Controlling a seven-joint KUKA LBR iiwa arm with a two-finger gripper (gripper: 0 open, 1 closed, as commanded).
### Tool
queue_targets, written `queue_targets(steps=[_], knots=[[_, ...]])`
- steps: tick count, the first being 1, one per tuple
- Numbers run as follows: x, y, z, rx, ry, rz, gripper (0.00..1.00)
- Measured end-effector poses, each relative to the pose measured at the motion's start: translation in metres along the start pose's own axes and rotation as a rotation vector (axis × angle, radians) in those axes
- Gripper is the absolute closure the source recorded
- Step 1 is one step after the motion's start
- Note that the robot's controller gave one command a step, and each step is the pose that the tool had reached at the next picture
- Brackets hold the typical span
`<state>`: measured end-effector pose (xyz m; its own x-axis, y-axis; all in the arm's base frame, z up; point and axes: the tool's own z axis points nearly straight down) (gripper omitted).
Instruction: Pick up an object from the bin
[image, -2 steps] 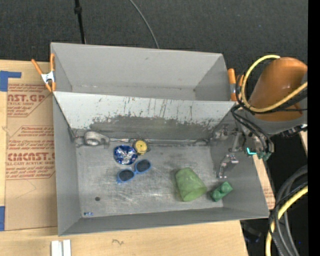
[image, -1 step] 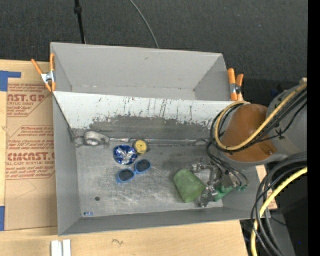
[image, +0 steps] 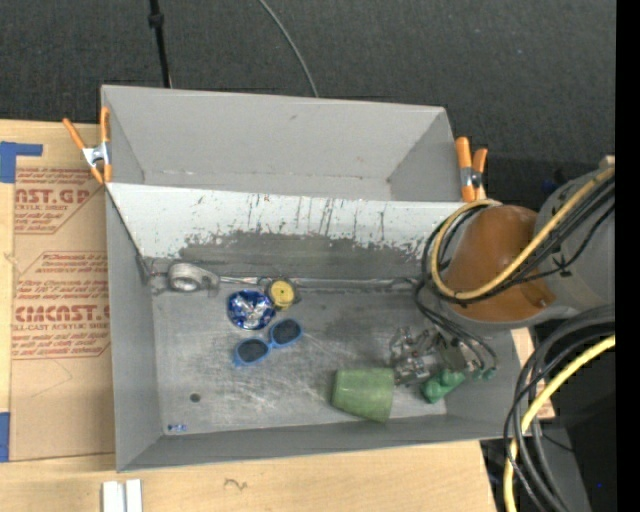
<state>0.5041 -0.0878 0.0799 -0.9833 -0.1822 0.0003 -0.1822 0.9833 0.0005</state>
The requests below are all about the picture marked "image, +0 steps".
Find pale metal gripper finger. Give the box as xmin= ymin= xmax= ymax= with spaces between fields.
xmin=393 ymin=356 xmax=434 ymax=386
xmin=390 ymin=326 xmax=437 ymax=357

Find green toy animal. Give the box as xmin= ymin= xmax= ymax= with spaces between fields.
xmin=420 ymin=368 xmax=467 ymax=404

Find green cup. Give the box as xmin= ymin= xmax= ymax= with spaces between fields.
xmin=329 ymin=367 xmax=397 ymax=424

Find yellow round tape measure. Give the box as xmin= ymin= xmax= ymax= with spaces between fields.
xmin=263 ymin=277 xmax=298 ymax=312

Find blue sunglasses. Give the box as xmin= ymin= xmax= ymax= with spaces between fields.
xmin=231 ymin=318 xmax=305 ymax=368

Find blue and silver foil packet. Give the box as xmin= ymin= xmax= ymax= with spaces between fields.
xmin=227 ymin=289 xmax=277 ymax=332

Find grey metal bin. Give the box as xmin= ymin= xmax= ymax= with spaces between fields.
xmin=99 ymin=83 xmax=530 ymax=474

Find brown cardboard board red print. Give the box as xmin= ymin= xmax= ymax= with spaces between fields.
xmin=0 ymin=118 xmax=118 ymax=464

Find silver metal ring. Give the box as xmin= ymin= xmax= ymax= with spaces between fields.
xmin=166 ymin=262 xmax=221 ymax=294

